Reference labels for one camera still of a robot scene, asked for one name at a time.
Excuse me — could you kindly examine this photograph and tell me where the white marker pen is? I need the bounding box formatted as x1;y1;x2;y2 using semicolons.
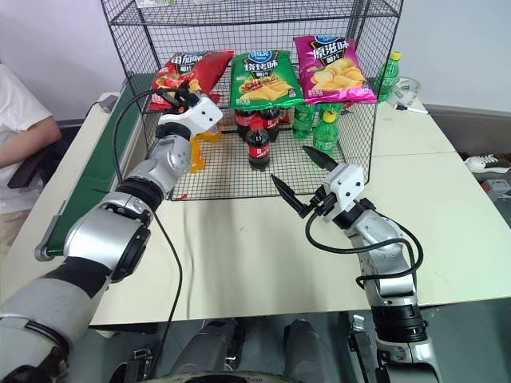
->
395;104;430;116

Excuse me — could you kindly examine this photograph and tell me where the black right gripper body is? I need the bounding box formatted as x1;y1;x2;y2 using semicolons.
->
299;189;337;219

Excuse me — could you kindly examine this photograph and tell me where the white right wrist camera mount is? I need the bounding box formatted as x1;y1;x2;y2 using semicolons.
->
321;162;366;223

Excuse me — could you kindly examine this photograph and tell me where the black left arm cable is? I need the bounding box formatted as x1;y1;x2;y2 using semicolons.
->
112;89;184;383

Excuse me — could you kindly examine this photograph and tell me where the orange soda bottle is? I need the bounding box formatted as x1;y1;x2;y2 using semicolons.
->
188;126;223;176

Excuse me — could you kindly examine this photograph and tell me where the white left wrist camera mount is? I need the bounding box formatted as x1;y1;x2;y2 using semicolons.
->
158;97;224;139

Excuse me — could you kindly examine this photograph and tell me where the grey power strip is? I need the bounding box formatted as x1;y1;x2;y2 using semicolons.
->
481;176;509;193

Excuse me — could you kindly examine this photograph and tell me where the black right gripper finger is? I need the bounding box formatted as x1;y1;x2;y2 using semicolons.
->
301;144;339;173
270;173;309;219

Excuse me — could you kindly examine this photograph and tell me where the black wire mesh rack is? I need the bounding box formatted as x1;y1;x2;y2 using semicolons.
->
99;0;403;202

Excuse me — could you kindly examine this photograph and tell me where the white sneaker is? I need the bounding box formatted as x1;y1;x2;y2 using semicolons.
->
464;153;511;173

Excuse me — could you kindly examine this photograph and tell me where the green chips bag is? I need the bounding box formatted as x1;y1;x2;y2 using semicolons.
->
228;49;305;111

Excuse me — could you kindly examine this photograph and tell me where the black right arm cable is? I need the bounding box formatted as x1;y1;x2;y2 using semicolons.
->
304;206;425;289

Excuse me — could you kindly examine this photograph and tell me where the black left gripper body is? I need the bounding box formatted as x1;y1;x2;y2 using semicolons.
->
166;92;203;116

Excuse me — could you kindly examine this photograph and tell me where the green soda bottle yellow cap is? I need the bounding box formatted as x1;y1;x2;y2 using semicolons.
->
373;50;402;104
312;110;341;157
292;102;319;140

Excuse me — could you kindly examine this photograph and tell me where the clear tape roll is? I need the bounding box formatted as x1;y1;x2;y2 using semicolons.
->
392;77;422;109

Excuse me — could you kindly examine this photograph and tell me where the green conveyor belt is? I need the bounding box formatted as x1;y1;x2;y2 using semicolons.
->
34;73;157;262

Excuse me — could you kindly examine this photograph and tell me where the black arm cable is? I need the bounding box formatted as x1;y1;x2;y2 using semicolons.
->
304;206;425;289
112;89;184;383

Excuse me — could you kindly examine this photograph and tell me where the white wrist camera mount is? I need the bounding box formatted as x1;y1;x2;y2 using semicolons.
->
158;97;224;139
321;162;366;223

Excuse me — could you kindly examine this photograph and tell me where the red chips bag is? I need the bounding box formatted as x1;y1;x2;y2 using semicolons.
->
149;49;236;113

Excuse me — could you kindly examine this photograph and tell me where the dark rounded robot leg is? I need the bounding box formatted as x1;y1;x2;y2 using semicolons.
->
170;318;247;377
282;318;334;383

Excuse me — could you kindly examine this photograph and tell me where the cola bottle red label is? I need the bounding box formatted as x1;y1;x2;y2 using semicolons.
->
245;121;273;172
234;107;261;142
259;105;282;143

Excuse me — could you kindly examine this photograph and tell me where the person in white shirt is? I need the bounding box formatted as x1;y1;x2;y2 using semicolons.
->
0;62;63;214

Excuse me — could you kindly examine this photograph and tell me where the magenta chips bag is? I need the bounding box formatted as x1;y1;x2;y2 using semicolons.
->
293;34;378;105

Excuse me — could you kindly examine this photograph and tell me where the green white pack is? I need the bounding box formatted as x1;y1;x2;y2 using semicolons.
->
137;0;177;10

